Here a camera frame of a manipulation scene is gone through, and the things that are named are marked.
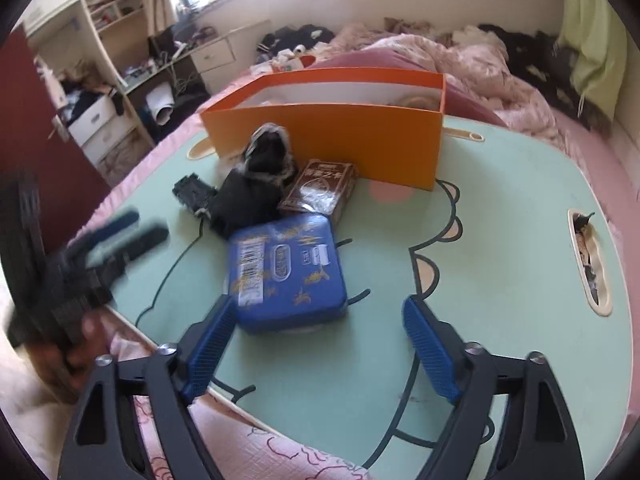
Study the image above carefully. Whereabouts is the white drawer cabinet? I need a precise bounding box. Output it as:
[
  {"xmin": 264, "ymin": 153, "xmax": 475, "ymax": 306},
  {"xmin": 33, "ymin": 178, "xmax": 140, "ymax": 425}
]
[{"xmin": 65, "ymin": 91, "xmax": 157, "ymax": 181}]

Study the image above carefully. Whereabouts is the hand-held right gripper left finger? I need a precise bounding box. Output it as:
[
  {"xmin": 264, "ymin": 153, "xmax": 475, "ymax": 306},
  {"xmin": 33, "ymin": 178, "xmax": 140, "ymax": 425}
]
[{"xmin": 59, "ymin": 295, "xmax": 237, "ymax": 480}]

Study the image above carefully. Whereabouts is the pink floral quilt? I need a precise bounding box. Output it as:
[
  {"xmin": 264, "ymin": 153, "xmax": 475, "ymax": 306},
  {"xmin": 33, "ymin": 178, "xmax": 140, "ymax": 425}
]
[{"xmin": 310, "ymin": 22, "xmax": 568, "ymax": 148}]

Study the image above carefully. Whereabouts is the green curtain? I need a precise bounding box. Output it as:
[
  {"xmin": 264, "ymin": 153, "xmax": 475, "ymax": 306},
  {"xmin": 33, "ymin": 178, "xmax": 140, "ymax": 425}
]
[{"xmin": 557, "ymin": 0, "xmax": 628, "ymax": 122}]

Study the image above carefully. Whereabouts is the black clothes pile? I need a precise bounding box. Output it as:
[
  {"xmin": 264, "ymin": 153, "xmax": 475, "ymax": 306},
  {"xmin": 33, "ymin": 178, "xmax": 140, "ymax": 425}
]
[
  {"xmin": 477, "ymin": 22, "xmax": 617, "ymax": 133},
  {"xmin": 257, "ymin": 24, "xmax": 337, "ymax": 57}
]

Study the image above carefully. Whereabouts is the green cartoon desktop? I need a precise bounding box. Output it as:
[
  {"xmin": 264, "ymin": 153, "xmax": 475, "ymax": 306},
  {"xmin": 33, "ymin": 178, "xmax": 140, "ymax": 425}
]
[{"xmin": 80, "ymin": 110, "xmax": 628, "ymax": 468}]

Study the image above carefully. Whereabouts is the white desk with drawer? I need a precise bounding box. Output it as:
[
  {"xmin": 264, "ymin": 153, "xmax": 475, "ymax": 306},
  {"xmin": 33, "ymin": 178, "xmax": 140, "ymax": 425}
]
[{"xmin": 117, "ymin": 25, "xmax": 275, "ymax": 102}]

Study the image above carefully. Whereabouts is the white wall shelf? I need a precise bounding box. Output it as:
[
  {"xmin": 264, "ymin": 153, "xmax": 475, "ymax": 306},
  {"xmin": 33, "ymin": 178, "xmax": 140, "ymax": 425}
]
[{"xmin": 80, "ymin": 0, "xmax": 151, "ymax": 37}]

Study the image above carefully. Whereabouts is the rolled white paper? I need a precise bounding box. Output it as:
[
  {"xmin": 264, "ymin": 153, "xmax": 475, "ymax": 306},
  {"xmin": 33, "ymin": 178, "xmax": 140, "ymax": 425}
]
[{"xmin": 147, "ymin": 82, "xmax": 177, "ymax": 126}]

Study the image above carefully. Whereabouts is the red and white carton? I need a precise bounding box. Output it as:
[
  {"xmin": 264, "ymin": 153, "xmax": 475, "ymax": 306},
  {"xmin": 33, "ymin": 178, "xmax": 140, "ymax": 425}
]
[{"xmin": 272, "ymin": 55, "xmax": 307, "ymax": 74}]

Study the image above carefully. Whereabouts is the doll in black dress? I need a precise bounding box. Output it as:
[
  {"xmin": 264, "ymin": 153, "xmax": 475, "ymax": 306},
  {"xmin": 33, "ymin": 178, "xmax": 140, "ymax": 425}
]
[{"xmin": 210, "ymin": 167, "xmax": 285, "ymax": 241}]

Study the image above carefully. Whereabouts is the brown card box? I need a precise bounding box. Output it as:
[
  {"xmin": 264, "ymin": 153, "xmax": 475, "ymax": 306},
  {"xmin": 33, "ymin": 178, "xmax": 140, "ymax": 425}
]
[{"xmin": 277, "ymin": 158, "xmax": 358, "ymax": 226}]

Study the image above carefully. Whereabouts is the orange cardboard box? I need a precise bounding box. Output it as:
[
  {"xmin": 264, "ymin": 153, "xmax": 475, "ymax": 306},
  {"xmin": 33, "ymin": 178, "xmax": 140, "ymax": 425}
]
[{"xmin": 200, "ymin": 69, "xmax": 447, "ymax": 192}]

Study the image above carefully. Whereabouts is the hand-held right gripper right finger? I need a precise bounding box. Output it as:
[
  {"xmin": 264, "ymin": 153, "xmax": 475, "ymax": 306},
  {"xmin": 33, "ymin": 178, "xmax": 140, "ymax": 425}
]
[{"xmin": 402, "ymin": 294, "xmax": 586, "ymax": 480}]

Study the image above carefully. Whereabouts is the black plastic clip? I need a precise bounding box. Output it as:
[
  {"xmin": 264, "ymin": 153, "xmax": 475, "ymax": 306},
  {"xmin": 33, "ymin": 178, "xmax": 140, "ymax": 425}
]
[{"xmin": 172, "ymin": 172, "xmax": 219, "ymax": 219}]

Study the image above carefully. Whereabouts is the black lace-trimmed doll dress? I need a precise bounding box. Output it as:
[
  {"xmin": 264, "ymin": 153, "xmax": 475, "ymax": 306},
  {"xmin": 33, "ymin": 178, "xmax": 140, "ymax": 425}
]
[{"xmin": 239, "ymin": 122, "xmax": 299, "ymax": 188}]

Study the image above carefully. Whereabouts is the red door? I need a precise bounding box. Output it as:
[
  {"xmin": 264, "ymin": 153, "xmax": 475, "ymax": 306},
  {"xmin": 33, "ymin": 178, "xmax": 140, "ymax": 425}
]
[{"xmin": 0, "ymin": 27, "xmax": 113, "ymax": 261}]

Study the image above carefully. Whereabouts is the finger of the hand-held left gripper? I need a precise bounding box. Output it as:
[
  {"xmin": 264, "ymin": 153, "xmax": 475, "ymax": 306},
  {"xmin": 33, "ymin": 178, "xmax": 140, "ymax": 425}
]
[
  {"xmin": 85, "ymin": 226, "xmax": 171, "ymax": 281},
  {"xmin": 72, "ymin": 209, "xmax": 142, "ymax": 258}
]

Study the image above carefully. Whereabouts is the person's left hand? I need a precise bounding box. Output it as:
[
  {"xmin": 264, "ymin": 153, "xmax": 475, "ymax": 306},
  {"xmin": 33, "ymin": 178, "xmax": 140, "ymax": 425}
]
[{"xmin": 25, "ymin": 310, "xmax": 117, "ymax": 406}]

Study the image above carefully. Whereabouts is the blue tin box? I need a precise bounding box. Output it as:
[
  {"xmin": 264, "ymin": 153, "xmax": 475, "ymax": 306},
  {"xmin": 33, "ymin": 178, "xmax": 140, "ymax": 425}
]
[{"xmin": 227, "ymin": 213, "xmax": 348, "ymax": 335}]

